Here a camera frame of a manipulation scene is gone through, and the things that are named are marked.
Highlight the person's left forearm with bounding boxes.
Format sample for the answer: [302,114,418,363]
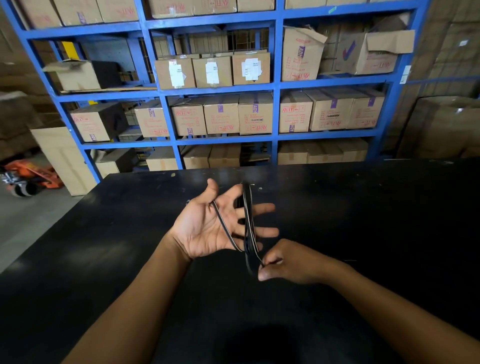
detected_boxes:
[62,232,192,364]

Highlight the rows of brown cardboard boxes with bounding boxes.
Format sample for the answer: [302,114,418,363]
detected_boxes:
[15,0,416,178]

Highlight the blue metal shelf rack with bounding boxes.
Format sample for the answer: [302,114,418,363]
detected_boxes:
[2,0,430,184]

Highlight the yellow sign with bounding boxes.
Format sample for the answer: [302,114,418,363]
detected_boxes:
[61,41,80,61]

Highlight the tall plain beige carton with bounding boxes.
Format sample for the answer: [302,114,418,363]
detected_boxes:
[30,127,98,197]

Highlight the person's right forearm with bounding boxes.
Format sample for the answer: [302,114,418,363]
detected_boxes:
[330,260,480,364]

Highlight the dim stack of brown cartons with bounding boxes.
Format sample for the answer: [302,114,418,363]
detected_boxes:
[0,7,67,163]

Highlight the black cable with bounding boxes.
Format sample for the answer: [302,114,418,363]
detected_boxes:
[211,181,265,277]

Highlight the orange pallet jack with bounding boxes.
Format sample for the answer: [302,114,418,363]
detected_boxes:
[0,159,65,198]

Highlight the wrapped stack of large cartons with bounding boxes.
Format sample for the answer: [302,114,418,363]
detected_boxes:
[382,0,480,160]

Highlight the person's right hand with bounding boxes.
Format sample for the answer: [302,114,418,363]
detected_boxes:
[257,239,339,286]

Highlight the person's left hand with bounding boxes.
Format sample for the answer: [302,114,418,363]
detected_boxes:
[169,178,280,261]

